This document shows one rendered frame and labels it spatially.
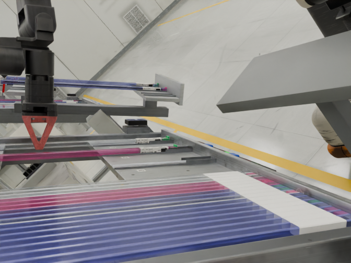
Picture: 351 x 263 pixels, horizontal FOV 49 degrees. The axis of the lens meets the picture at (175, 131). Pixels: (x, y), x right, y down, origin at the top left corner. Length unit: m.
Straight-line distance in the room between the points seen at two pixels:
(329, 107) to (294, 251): 0.82
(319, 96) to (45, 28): 0.63
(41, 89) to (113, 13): 7.84
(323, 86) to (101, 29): 7.74
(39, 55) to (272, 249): 0.62
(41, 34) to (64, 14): 7.65
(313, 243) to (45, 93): 0.61
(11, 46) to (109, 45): 7.74
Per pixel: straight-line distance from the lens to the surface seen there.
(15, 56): 0.82
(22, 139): 0.95
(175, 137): 0.91
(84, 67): 8.44
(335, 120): 1.18
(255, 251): 0.35
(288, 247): 0.36
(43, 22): 0.84
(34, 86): 0.83
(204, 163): 0.71
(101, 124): 1.26
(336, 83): 0.96
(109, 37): 8.57
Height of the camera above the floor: 1.06
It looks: 20 degrees down
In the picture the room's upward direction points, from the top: 42 degrees counter-clockwise
